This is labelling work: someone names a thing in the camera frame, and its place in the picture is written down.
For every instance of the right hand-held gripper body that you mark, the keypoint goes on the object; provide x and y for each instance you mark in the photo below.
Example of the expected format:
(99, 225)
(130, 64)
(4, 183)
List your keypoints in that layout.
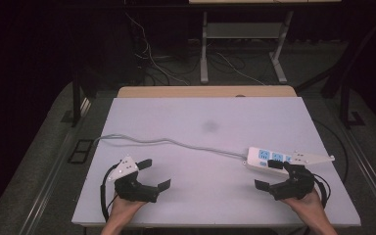
(298, 186)

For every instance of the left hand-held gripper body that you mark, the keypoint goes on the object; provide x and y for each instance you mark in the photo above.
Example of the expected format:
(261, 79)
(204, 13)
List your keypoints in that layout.
(133, 191)

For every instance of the white power strip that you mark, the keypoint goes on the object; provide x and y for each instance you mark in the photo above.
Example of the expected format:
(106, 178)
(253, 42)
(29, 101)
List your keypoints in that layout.
(258, 159)

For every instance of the person's left hand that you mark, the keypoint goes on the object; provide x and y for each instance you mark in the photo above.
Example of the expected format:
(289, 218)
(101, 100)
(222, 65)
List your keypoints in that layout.
(124, 210)

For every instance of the person's right hand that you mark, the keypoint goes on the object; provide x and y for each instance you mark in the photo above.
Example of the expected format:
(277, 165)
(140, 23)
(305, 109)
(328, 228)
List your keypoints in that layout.
(308, 209)

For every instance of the white foam board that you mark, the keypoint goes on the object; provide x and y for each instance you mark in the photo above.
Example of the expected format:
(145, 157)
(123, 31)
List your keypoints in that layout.
(209, 182)

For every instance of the black metal stand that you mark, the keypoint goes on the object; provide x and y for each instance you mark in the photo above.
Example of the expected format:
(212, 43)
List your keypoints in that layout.
(76, 101)
(347, 104)

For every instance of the black floor frame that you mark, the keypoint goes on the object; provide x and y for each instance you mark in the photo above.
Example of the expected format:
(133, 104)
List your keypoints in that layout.
(80, 151)

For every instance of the metal floor rail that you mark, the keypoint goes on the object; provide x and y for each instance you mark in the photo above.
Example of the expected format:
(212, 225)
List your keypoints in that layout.
(52, 176)
(370, 169)

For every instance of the grey metal desk frame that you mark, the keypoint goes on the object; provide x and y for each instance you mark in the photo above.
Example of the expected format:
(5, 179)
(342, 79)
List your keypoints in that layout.
(246, 31)

